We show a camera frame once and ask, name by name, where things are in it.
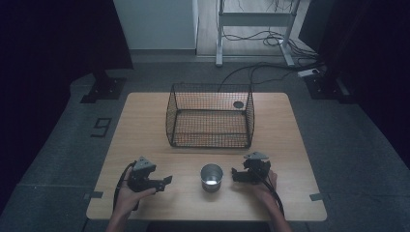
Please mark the black stand base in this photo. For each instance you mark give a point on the black stand base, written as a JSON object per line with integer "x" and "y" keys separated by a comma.
{"x": 325, "y": 87}
{"x": 103, "y": 90}

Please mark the white power strip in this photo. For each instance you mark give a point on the white power strip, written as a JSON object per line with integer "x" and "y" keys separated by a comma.
{"x": 307, "y": 72}

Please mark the round black table grommet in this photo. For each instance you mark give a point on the round black table grommet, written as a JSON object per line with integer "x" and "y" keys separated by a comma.
{"x": 238, "y": 104}

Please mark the person's right hand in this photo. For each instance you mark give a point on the person's right hand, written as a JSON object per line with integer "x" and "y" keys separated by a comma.
{"x": 266, "y": 191}

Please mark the shiny metal cup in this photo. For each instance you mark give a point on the shiny metal cup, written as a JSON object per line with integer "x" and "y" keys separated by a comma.
{"x": 211, "y": 180}

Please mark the dark curtain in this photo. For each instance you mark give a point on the dark curtain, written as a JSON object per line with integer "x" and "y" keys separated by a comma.
{"x": 370, "y": 64}
{"x": 48, "y": 48}

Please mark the white metal desk frame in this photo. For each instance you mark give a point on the white metal desk frame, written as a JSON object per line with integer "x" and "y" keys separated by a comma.
{"x": 254, "y": 18}

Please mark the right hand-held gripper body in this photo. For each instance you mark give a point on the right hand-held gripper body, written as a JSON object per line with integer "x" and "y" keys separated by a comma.
{"x": 257, "y": 170}

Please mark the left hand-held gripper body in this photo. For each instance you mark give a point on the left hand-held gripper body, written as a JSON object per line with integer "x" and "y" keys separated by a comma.
{"x": 143, "y": 180}

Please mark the person's left hand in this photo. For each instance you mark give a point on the person's left hand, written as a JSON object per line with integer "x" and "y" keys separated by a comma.
{"x": 129, "y": 198}

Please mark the grey tape strip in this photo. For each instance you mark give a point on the grey tape strip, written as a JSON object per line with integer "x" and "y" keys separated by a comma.
{"x": 316, "y": 196}
{"x": 94, "y": 195}

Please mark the white cabinet panel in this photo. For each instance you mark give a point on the white cabinet panel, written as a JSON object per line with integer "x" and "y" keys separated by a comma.
{"x": 154, "y": 24}

